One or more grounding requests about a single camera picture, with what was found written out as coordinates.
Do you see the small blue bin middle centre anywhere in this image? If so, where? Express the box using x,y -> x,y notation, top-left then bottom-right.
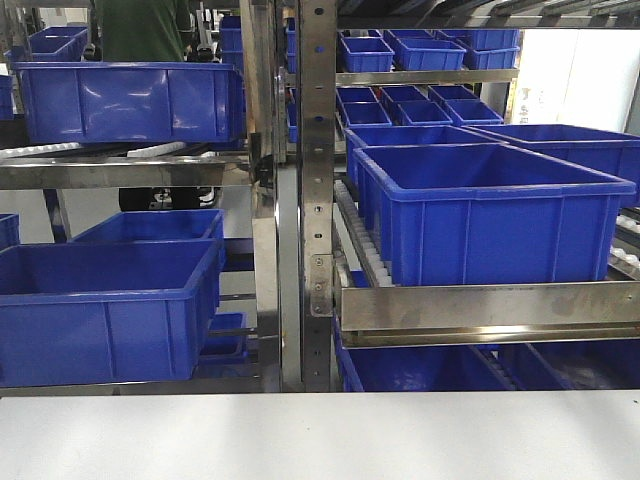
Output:
398,100 -> 453,126

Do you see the large blue bin upper left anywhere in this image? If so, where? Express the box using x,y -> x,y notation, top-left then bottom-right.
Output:
13,62 -> 244,143

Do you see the blue bin bottom right shelf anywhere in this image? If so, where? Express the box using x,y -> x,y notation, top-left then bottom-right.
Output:
332,320 -> 516,392

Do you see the small blue bin middle shelf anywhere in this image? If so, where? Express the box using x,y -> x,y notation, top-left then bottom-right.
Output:
341,102 -> 392,128

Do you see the large blue bin lower left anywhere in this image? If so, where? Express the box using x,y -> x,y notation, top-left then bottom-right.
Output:
1,240 -> 221,387

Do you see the blue bin behind lower left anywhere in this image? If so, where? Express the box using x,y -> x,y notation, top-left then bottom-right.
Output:
70,209 -> 226,269

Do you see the stainless steel shelf rack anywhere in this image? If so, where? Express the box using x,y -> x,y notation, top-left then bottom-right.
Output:
1,1 -> 639,397

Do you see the blue bin behind right front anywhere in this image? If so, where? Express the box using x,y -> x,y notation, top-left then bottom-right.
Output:
343,125 -> 500,186

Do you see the person in green shirt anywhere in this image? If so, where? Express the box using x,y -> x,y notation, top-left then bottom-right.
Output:
94,0 -> 193,62

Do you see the medium blue bin top shelf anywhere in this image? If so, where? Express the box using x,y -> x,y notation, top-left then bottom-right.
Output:
396,38 -> 466,71

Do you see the large blue bin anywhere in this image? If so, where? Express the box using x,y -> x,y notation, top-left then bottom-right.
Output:
13,62 -> 244,143
1,240 -> 221,387

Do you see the small blue bin shelf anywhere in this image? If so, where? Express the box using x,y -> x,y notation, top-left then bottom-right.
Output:
340,37 -> 394,73
341,102 -> 392,128

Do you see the large blue bin right shelf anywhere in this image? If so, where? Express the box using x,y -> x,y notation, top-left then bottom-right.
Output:
355,144 -> 636,286

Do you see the small blue bin top shelf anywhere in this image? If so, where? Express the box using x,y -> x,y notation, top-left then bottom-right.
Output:
340,37 -> 394,73

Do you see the small blue bin middle right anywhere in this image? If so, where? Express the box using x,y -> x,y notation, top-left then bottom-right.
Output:
444,100 -> 504,126

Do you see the blue bin far right shelf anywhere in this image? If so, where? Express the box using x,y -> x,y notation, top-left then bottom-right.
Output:
467,124 -> 639,208

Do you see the blue bin top right shelf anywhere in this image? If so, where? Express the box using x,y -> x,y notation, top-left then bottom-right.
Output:
434,29 -> 520,70

